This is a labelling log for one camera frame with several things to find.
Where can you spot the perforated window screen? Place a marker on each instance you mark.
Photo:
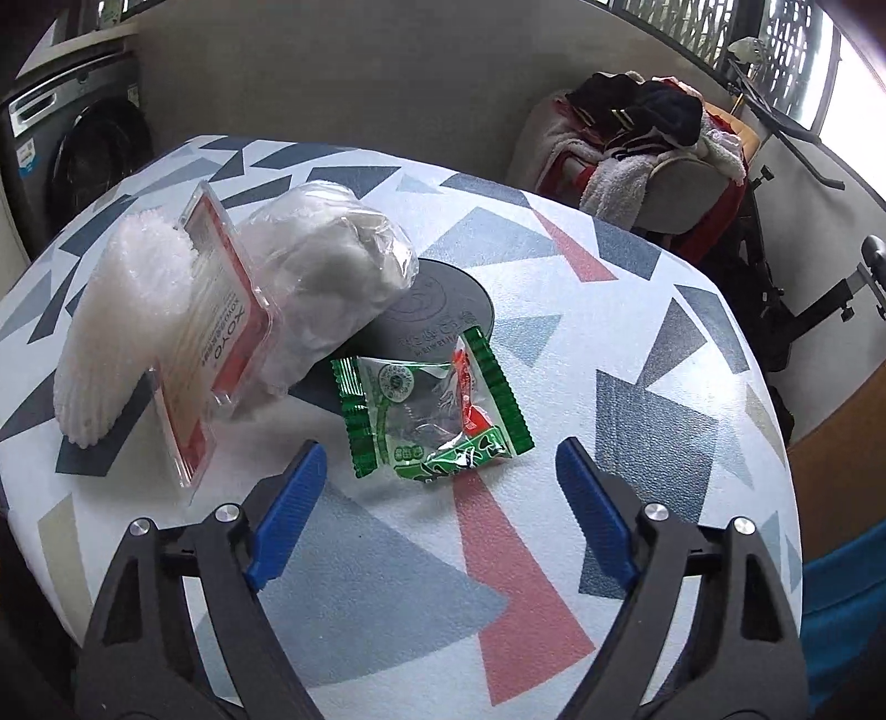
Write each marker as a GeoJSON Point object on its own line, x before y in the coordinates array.
{"type": "Point", "coordinates": [678, 28]}
{"type": "Point", "coordinates": [796, 55]}

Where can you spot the white foam fruit net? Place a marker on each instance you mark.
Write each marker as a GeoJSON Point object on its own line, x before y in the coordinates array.
{"type": "Point", "coordinates": [118, 311]}

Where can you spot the black exercise bike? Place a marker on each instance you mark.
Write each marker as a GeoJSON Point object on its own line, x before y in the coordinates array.
{"type": "Point", "coordinates": [761, 311]}

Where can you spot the black striped garment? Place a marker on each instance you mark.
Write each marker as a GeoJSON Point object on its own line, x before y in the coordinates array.
{"type": "Point", "coordinates": [657, 111]}

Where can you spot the beige chair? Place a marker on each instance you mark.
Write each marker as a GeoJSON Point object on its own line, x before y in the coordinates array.
{"type": "Point", "coordinates": [678, 187]}

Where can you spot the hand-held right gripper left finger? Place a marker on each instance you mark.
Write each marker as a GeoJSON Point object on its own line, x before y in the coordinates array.
{"type": "Point", "coordinates": [287, 519]}

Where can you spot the green candy wrapper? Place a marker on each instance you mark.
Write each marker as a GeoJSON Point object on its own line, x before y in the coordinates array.
{"type": "Point", "coordinates": [387, 422]}

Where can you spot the white pink garment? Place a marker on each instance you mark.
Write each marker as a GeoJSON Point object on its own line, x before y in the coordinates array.
{"type": "Point", "coordinates": [723, 149]}

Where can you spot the grey washing machine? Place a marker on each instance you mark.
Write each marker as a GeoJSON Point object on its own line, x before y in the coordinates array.
{"type": "Point", "coordinates": [90, 159]}

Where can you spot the dark grey round trivet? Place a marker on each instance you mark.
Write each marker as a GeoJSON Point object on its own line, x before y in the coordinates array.
{"type": "Point", "coordinates": [436, 311]}

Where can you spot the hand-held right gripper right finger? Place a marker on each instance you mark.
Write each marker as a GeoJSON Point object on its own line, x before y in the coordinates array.
{"type": "Point", "coordinates": [595, 519]}

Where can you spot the small white cloth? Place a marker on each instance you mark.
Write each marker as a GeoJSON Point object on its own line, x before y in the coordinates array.
{"type": "Point", "coordinates": [746, 50]}

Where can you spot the clear plastic bag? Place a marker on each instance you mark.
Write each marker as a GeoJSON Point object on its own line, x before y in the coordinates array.
{"type": "Point", "coordinates": [325, 277]}

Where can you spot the white fluffy towel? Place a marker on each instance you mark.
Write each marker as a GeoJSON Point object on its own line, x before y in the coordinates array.
{"type": "Point", "coordinates": [616, 190]}

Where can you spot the clear case with red label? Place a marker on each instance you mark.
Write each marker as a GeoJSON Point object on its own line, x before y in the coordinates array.
{"type": "Point", "coordinates": [221, 311]}

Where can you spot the blue fabric item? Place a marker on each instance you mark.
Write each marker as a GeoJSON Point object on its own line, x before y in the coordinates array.
{"type": "Point", "coordinates": [844, 602]}

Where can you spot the red garment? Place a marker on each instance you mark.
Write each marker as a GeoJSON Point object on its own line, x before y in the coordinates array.
{"type": "Point", "coordinates": [720, 214]}

